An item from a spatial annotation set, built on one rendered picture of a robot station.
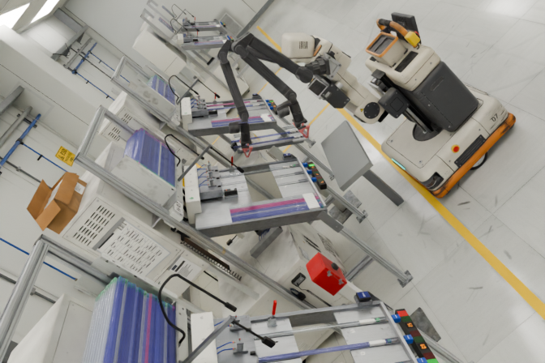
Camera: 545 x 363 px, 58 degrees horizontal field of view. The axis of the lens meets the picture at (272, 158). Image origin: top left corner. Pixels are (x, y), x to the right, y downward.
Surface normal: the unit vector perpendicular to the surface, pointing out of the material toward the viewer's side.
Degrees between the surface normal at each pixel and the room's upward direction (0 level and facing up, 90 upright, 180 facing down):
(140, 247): 92
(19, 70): 90
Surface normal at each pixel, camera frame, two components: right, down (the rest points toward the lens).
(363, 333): 0.00, -0.91
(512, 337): -0.72, -0.58
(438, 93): 0.22, 0.36
